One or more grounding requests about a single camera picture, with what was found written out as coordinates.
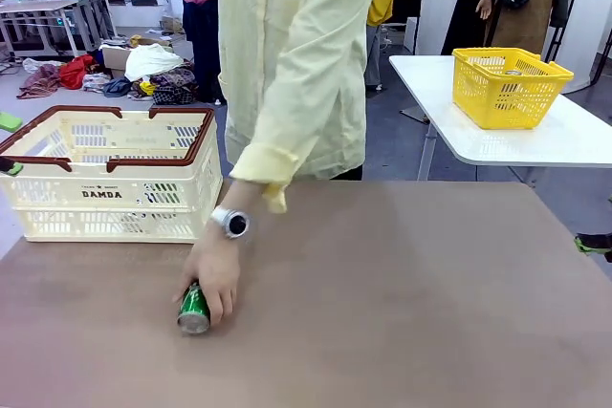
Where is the red cloth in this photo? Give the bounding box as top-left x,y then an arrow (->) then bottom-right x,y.
59,54 -> 97,91

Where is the person in pink top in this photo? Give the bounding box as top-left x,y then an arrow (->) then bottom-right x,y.
162,0 -> 226,106

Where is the white cloth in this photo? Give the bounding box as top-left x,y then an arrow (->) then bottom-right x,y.
124,43 -> 186,82

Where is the person's left forearm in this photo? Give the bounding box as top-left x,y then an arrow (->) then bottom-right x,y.
218,177 -> 265,219

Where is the black metal stand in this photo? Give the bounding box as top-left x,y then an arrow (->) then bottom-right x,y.
544,0 -> 589,54

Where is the plaid cloth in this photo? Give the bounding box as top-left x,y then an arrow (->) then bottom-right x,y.
17,63 -> 63,100

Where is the white plastic bag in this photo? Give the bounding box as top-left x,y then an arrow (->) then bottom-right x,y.
22,57 -> 55,75

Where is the white side table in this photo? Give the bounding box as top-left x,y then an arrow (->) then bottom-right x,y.
388,54 -> 612,169

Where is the person in black dress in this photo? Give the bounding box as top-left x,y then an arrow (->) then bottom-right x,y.
439,0 -> 496,56

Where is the yellow plastic basket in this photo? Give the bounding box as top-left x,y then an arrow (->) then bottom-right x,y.
451,47 -> 575,131

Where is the bright green drink can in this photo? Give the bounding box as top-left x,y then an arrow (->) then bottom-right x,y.
175,281 -> 212,336

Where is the grey workshop table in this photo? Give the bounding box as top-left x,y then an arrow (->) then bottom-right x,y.
0,0 -> 119,58

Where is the small cardboard box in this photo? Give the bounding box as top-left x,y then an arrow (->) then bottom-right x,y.
160,15 -> 186,37

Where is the white table leg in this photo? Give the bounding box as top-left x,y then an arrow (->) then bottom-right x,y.
400,105 -> 439,183

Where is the brown leather apron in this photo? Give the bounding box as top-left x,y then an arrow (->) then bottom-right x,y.
491,0 -> 557,54

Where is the person in yellow shirt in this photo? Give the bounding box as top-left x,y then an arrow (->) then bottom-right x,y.
215,0 -> 389,216

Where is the dark patterned cloth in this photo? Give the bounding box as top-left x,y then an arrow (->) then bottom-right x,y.
150,66 -> 199,106

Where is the blue cloth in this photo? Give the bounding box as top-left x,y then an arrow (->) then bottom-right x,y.
102,76 -> 133,98

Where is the cream plastic shopping basket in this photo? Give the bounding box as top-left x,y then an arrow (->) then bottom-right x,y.
0,105 -> 225,244

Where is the open cardboard box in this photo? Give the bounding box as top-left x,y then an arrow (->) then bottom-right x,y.
98,37 -> 173,78

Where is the person's left hand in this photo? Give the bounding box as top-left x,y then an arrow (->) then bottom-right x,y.
171,230 -> 242,329

